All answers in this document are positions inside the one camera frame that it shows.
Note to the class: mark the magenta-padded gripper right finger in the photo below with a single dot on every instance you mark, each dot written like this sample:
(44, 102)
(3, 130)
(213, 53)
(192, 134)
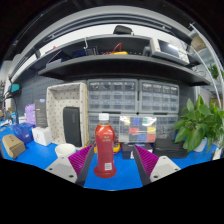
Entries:
(163, 166)

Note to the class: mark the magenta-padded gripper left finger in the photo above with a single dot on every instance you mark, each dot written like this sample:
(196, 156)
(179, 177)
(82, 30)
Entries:
(63, 168)

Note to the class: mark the red drink bottle white cap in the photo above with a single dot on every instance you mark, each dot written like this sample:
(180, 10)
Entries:
(105, 143)

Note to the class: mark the white paper cup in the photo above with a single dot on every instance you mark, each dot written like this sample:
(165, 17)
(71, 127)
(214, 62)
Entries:
(65, 150)

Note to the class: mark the black flat case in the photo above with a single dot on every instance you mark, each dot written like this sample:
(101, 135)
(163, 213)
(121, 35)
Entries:
(170, 148)

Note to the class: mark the white box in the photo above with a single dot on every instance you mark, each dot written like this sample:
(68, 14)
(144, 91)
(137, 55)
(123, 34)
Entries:
(42, 136)

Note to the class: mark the small black box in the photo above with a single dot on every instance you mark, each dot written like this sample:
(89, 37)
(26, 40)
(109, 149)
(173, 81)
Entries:
(127, 151)

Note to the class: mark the black rectangular device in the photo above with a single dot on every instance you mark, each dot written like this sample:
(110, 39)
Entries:
(72, 126)

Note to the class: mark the clear compartment box coloured parts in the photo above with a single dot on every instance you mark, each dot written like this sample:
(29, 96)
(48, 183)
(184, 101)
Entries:
(137, 130)

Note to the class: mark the green potted plant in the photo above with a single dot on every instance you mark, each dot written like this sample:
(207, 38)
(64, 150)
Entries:
(196, 125)

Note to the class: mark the blue box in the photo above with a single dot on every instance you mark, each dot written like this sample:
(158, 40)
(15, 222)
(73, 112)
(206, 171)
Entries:
(23, 132)

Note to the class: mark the brown cardboard box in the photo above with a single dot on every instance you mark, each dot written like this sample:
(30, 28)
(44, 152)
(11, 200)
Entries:
(13, 146)

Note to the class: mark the beige dotted storage basket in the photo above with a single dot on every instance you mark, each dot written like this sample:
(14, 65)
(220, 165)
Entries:
(55, 113)

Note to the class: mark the dark grey flat box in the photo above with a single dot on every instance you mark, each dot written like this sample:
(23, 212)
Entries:
(41, 113)

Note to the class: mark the purple pouch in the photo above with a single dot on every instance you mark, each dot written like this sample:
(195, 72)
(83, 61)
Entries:
(30, 114)

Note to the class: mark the teal object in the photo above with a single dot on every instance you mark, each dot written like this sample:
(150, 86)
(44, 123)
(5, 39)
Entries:
(15, 88)

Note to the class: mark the black shelf unit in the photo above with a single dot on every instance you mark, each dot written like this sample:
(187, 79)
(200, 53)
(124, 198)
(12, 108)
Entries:
(123, 66)

